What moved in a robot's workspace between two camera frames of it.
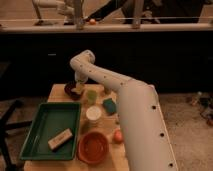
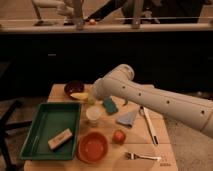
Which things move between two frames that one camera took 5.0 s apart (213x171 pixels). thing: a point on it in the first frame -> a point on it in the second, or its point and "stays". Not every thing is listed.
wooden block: [59, 138] stays
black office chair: [5, 125] stays
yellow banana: [78, 90] -> [80, 95]
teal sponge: [109, 105] stays
